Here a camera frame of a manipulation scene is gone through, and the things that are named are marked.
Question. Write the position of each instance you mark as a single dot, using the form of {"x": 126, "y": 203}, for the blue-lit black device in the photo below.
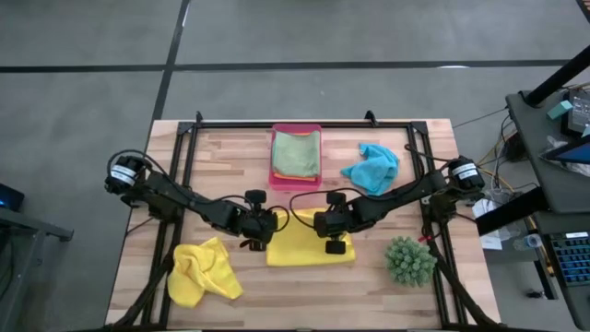
{"x": 9, "y": 197}

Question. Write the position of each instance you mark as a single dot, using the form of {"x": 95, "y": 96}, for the green microfiber towel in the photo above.
{"x": 295, "y": 154}

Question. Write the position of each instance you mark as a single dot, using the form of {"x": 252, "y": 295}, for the clear plastic bottle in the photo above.
{"x": 530, "y": 241}

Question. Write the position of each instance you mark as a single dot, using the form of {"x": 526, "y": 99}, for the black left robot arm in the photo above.
{"x": 184, "y": 200}

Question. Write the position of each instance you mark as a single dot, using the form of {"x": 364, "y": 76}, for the black aluminium table frame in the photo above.
{"x": 230, "y": 124}

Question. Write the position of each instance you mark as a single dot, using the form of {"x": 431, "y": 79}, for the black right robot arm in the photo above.
{"x": 405, "y": 191}

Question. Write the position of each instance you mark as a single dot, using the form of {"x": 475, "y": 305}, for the grey side desk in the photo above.
{"x": 571, "y": 193}

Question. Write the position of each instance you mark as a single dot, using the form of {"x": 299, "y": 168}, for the tablet with blue screen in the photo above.
{"x": 574, "y": 154}

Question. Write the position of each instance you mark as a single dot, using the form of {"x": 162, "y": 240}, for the black diagonal pole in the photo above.
{"x": 558, "y": 76}

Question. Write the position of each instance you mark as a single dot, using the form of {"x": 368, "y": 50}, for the black power adapter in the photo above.
{"x": 514, "y": 147}

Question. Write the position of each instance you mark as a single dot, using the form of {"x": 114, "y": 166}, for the green artificial plant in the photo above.
{"x": 409, "y": 262}

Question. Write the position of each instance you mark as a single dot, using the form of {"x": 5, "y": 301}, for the black electronic device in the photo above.
{"x": 578, "y": 110}

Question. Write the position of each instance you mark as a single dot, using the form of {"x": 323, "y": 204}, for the small black device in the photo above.
{"x": 534, "y": 293}

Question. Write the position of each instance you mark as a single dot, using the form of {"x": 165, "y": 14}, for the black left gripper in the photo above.
{"x": 259, "y": 224}

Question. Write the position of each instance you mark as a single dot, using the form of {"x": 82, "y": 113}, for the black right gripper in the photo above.
{"x": 333, "y": 222}

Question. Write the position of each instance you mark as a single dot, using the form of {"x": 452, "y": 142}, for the white crumpled paper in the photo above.
{"x": 491, "y": 242}

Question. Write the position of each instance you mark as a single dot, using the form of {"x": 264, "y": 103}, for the dark side table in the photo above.
{"x": 27, "y": 226}

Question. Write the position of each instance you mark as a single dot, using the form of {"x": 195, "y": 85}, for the blue microfiber towel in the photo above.
{"x": 373, "y": 168}

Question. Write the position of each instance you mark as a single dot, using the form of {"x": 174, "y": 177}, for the backlit computer keyboard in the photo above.
{"x": 571, "y": 258}

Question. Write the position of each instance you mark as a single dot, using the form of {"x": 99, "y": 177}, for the pink translucent plastic bin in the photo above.
{"x": 295, "y": 185}

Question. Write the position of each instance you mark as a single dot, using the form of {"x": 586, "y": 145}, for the small teal box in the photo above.
{"x": 560, "y": 110}

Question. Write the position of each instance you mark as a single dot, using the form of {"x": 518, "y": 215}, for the yellow microfiber towel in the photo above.
{"x": 295, "y": 249}
{"x": 198, "y": 276}

